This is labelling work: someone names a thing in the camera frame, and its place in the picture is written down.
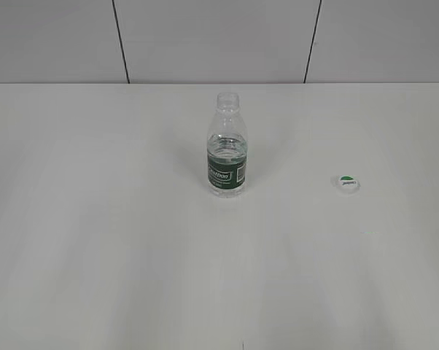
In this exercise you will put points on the clear cestbon water bottle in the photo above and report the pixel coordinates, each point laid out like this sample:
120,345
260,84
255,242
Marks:
227,148

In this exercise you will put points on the white green bottle cap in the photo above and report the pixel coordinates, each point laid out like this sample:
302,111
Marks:
346,185

